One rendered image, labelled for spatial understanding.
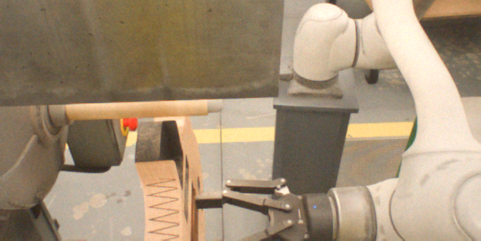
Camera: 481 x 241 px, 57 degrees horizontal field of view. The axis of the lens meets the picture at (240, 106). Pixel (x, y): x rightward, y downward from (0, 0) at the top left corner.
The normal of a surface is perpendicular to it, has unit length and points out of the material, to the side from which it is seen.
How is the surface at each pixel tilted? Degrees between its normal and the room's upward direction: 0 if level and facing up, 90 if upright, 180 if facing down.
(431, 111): 50
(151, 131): 5
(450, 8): 0
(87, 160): 90
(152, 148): 12
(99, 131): 90
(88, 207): 0
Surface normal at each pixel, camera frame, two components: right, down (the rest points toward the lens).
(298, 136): -0.08, 0.65
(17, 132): 1.00, 0.01
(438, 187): -0.86, -0.43
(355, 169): 0.00, -0.76
